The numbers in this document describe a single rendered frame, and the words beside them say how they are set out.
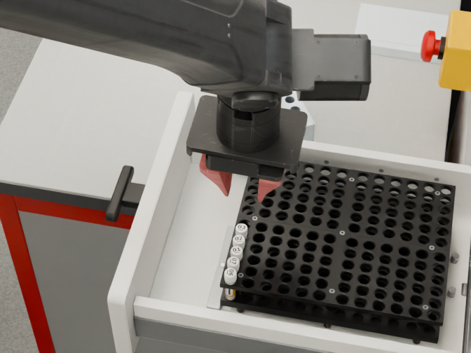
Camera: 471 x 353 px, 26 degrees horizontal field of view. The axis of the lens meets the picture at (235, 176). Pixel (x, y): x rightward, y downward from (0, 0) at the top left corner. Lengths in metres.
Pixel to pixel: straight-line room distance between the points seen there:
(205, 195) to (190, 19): 0.53
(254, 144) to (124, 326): 0.24
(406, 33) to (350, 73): 0.64
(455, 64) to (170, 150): 0.38
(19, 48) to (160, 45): 1.99
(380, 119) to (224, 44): 0.69
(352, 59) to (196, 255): 0.37
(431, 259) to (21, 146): 0.57
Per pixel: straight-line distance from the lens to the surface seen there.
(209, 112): 0.94
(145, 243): 1.03
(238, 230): 1.05
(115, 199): 1.08
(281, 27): 0.78
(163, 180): 1.07
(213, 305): 1.07
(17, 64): 2.58
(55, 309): 1.57
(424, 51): 1.29
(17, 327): 2.10
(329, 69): 0.83
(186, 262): 1.12
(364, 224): 1.08
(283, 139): 0.92
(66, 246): 1.42
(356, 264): 1.04
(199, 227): 1.15
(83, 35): 0.60
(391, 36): 1.46
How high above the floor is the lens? 1.75
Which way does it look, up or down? 50 degrees down
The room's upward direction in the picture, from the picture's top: straight up
